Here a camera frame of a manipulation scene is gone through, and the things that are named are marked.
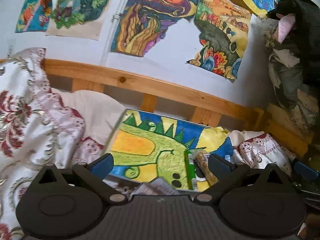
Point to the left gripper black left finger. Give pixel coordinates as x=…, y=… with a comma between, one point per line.
x=68, y=203

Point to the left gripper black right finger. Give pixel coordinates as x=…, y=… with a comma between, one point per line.
x=256, y=203

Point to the floral embroidered bedspread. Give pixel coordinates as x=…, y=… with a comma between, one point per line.
x=258, y=149

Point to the brown patterned snack packet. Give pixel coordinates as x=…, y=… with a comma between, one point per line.
x=203, y=164

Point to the white floral embroidered pillow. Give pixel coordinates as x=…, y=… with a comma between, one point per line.
x=36, y=129

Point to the cream plain pillow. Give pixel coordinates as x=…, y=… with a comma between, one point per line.
x=99, y=111

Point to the metal tray with dinosaur drawing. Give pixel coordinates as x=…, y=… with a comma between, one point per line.
x=146, y=146

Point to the pile of dark clothes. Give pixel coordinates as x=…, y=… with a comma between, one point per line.
x=293, y=64

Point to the yellow landscape flowers drawing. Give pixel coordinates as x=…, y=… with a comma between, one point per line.
x=224, y=28

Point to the red-haired girl drawing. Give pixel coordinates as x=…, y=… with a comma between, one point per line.
x=34, y=16

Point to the blonde child green drawing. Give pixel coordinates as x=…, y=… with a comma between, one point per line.
x=78, y=18

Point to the purple swirl sun drawing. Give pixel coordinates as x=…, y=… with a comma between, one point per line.
x=143, y=23

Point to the wooden bed headboard rail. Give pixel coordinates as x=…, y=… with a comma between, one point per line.
x=208, y=108

